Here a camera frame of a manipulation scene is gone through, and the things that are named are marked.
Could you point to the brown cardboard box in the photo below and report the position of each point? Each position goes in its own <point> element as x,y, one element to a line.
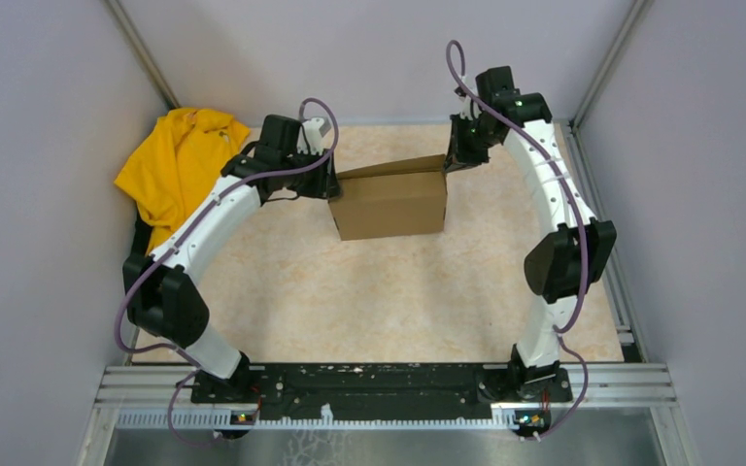
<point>399,198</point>

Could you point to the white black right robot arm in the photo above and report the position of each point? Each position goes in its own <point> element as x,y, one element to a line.
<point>575,243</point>

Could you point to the yellow jacket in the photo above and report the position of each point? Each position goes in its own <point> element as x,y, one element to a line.
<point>176,166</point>

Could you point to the aluminium front frame rail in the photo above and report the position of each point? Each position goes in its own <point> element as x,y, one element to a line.
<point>158,395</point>

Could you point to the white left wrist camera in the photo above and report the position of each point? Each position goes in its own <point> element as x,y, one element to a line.
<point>311,135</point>

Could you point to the aluminium corner post left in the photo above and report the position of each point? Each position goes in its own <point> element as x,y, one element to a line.
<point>141,53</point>

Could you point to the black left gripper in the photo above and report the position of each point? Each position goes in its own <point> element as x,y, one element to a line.
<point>326,184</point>

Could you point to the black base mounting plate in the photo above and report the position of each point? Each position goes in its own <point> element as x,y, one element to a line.
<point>379,391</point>

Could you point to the black cloth under jacket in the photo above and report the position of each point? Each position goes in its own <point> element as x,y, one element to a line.
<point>141,236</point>

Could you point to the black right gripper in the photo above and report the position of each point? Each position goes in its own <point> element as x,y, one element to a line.
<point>457,157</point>

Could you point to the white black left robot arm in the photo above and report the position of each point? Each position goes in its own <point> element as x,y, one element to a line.
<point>161,294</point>

